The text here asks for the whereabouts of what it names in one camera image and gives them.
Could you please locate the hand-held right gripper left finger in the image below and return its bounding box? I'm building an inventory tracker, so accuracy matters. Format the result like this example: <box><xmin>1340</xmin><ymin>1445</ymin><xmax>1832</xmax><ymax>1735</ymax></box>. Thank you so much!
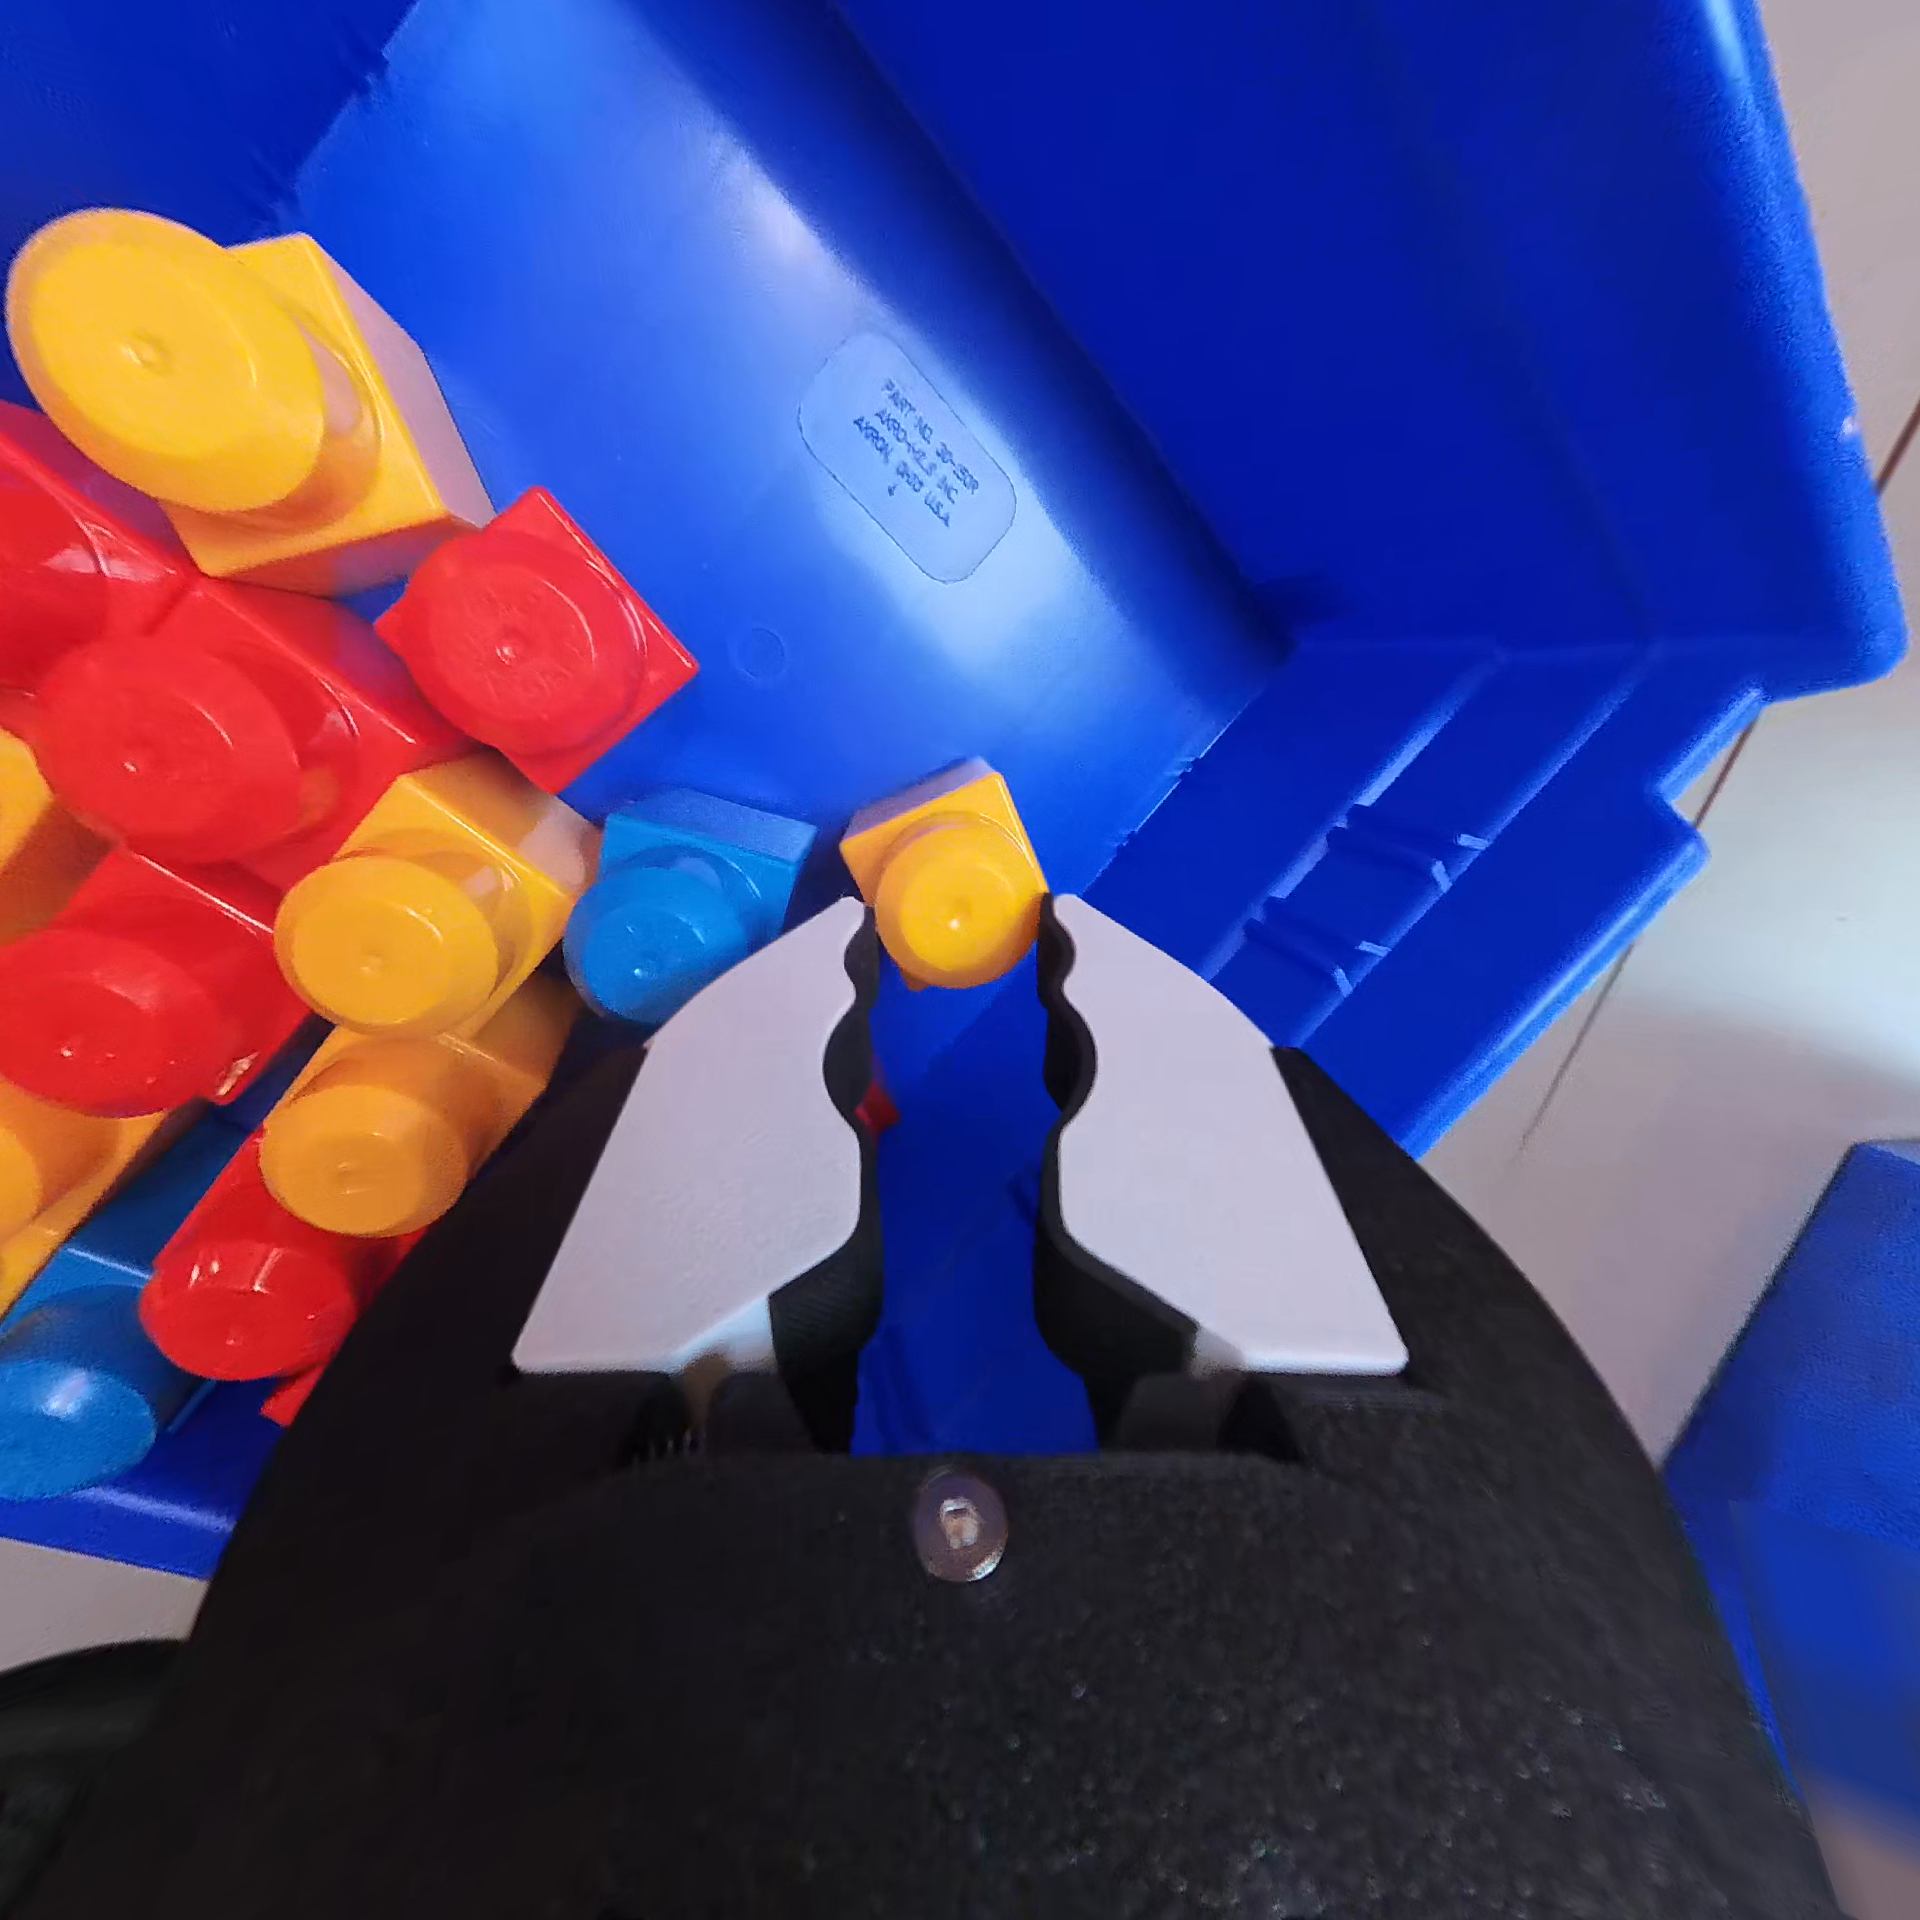
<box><xmin>512</xmin><ymin>898</ymin><xmax>890</xmax><ymax>1383</ymax></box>

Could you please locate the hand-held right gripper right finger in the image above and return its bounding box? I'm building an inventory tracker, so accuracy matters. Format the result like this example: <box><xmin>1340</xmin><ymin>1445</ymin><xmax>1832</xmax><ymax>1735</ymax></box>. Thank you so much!
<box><xmin>1033</xmin><ymin>894</ymin><xmax>1411</xmax><ymax>1392</ymax></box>

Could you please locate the yellow mega block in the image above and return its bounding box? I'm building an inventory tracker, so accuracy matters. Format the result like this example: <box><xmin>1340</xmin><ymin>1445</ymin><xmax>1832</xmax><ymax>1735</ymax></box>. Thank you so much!
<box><xmin>835</xmin><ymin>758</ymin><xmax>1050</xmax><ymax>994</ymax></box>

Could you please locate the pile of mega blocks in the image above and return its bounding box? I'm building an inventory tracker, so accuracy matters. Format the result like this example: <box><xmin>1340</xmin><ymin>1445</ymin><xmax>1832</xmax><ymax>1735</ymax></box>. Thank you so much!
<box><xmin>0</xmin><ymin>206</ymin><xmax>901</xmax><ymax>1501</ymax></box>

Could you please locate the blue plastic bin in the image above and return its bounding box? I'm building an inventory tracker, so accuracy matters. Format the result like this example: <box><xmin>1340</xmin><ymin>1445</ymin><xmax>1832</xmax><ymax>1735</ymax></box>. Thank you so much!
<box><xmin>1661</xmin><ymin>1139</ymin><xmax>1920</xmax><ymax>1848</ymax></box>
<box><xmin>0</xmin><ymin>0</ymin><xmax>1912</xmax><ymax>1576</ymax></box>

